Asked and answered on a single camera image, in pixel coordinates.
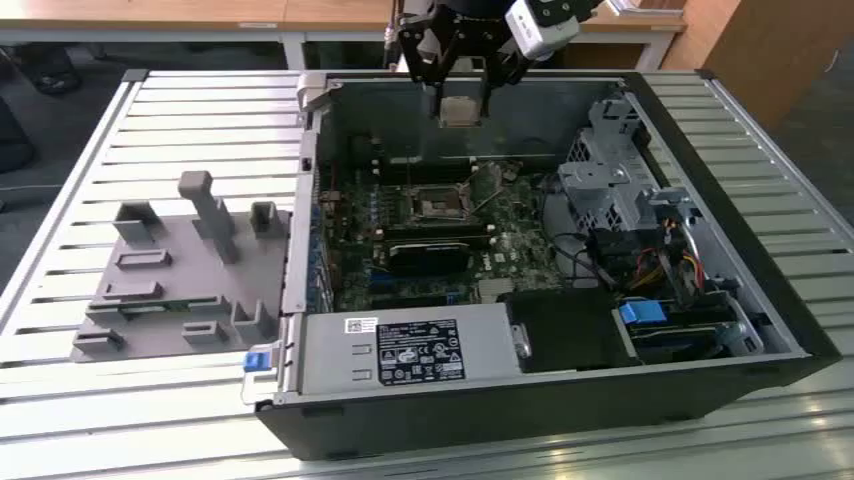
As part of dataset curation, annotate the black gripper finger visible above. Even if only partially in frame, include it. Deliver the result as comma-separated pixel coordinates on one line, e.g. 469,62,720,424
479,28,540,120
398,22,457,120

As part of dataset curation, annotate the silver CPU chip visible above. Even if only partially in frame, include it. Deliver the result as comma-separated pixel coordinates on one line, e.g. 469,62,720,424
441,94,483,129

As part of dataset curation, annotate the metal socket cover frame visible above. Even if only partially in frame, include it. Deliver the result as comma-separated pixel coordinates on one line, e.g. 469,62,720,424
466,160,507,201

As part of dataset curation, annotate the thin metal locking lever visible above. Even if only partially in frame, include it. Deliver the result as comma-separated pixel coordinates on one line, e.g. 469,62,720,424
471,189,503,215

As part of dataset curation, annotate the CPU socket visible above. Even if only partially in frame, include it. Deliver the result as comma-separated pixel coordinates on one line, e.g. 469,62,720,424
406,184,477,224

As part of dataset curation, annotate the black expansion slot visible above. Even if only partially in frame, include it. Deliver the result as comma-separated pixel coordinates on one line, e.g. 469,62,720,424
369,295,447,309

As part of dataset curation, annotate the stack of papers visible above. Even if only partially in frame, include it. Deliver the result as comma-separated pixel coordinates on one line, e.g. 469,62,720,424
604,0,689,16

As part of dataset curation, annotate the silver metal drive cage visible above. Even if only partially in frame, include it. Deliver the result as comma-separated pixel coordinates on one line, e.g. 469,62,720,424
557,97,709,231

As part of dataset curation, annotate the green motherboard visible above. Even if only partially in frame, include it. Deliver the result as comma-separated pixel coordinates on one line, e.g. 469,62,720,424
313,159,576,311

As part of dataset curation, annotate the low profile graphics card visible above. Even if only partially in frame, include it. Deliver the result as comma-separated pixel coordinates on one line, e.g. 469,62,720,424
385,238,474,275

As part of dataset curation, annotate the wooden cabinet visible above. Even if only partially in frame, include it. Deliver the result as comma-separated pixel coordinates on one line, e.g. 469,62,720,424
660,0,854,131

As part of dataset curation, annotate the small silver chipset heatsink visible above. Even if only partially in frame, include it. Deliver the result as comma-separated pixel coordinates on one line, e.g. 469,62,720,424
477,278,516,301

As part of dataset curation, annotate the grey parts rack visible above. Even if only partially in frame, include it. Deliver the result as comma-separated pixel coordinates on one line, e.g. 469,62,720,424
70,170,295,364

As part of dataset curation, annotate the hard disk in blue carrier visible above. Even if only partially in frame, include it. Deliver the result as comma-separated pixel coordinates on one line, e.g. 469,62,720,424
617,298,733,364

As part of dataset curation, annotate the black plastic shroud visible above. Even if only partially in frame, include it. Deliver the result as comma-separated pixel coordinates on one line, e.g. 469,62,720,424
503,289,642,374

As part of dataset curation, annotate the silver power supply with label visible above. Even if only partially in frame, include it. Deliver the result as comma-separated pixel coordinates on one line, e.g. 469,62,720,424
297,302,522,396

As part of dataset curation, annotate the green RAM stick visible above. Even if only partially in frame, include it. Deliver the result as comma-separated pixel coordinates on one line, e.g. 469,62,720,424
119,298,222,316

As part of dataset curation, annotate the black open PC case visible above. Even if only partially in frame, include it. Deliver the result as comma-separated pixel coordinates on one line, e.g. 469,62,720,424
239,69,844,462

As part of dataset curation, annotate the thin cable with gold connector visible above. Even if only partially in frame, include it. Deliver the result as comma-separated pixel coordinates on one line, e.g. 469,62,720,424
381,0,403,71

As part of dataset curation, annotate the white black wrist camera box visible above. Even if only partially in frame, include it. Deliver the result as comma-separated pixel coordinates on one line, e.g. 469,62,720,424
505,0,581,59

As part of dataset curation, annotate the grey plastic case bracket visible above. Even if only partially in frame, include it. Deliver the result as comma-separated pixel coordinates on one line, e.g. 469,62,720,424
295,72,334,112

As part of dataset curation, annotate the wooden desk with white frame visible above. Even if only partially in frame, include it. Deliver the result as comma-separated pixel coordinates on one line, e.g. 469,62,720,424
0,0,689,71

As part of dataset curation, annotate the multicolour power wire bundle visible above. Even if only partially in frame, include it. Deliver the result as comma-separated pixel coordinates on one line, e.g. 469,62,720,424
626,247,708,294

